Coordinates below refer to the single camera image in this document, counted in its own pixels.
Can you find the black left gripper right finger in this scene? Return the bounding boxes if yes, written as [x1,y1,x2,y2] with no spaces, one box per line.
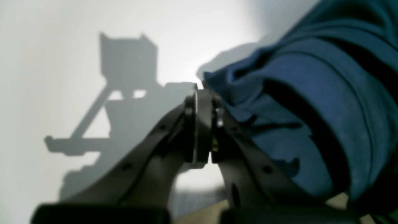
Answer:
[196,90,360,224]

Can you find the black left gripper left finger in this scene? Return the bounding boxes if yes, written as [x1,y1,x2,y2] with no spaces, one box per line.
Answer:
[31,91,197,224]

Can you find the dark blue T-shirt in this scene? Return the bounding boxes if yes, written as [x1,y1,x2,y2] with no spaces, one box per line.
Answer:
[204,0,397,215]

